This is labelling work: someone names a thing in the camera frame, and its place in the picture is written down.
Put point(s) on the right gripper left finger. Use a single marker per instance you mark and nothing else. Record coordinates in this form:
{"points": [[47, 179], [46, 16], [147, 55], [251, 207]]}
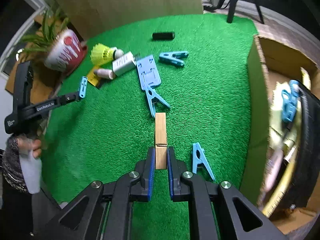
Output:
{"points": [[134, 186]]}

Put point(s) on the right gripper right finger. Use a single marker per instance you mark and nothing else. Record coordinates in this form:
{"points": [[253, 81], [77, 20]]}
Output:
{"points": [[186, 186]]}

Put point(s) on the blue clothespin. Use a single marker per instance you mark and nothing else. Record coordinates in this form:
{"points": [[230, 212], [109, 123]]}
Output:
{"points": [[174, 58], [83, 87], [199, 159], [152, 98], [290, 101]]}

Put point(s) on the wooden clothespin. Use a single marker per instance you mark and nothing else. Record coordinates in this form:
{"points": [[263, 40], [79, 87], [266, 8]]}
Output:
{"points": [[161, 141]]}

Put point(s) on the yellow card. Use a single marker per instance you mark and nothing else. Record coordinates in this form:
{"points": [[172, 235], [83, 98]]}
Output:
{"points": [[92, 78]]}

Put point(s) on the pink white small bottle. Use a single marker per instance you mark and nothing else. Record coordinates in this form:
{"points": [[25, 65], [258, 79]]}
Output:
{"points": [[105, 73]]}

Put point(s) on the yellow chopstick wrapper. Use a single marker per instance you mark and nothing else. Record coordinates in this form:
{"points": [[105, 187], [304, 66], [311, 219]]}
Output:
{"points": [[280, 170]]}

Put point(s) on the white power adapter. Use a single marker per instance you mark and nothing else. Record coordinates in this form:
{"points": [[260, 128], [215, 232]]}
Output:
{"points": [[124, 64]]}

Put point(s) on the light blue plastic card holder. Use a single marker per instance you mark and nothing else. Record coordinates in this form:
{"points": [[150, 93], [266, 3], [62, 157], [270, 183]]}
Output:
{"points": [[148, 73]]}

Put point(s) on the black foil package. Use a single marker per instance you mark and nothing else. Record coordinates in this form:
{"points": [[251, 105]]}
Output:
{"points": [[307, 164]]}

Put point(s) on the grey patterned sleeve forearm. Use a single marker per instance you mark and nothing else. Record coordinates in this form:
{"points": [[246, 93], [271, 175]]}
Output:
{"points": [[11, 166]]}

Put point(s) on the person's left hand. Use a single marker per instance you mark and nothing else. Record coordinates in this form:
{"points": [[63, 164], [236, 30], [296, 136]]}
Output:
{"points": [[26, 146]]}

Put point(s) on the red pot saucer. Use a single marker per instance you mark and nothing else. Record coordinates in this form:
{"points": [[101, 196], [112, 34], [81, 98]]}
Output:
{"points": [[73, 61]]}

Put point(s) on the green spider plant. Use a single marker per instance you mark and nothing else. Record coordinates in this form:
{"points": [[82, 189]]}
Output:
{"points": [[39, 44]]}

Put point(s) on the red white flower pot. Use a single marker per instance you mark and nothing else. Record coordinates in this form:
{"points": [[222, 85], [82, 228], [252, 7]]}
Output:
{"points": [[57, 58]]}

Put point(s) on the yellow plastic shuttlecock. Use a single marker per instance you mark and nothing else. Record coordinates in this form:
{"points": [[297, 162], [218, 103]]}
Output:
{"points": [[102, 54]]}

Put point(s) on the cardboard box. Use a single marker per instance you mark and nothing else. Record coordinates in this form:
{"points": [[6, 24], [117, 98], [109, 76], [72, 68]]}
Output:
{"points": [[271, 65]]}

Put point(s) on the cardboard back panel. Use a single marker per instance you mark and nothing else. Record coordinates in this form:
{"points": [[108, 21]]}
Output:
{"points": [[92, 17]]}

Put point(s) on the small black cylinder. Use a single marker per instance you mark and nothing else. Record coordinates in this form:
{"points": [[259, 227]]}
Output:
{"points": [[163, 36]]}

